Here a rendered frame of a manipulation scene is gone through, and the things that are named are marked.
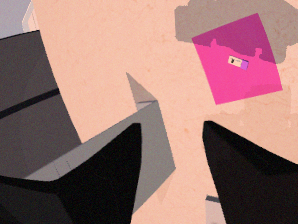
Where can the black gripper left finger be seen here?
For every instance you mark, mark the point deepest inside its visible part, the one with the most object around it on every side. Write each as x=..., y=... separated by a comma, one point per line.
x=99, y=191

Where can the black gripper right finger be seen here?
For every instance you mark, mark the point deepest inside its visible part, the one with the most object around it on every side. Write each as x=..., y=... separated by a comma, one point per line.
x=255, y=186

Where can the pink square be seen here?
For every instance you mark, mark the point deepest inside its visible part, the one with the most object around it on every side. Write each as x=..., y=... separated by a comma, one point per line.
x=246, y=39

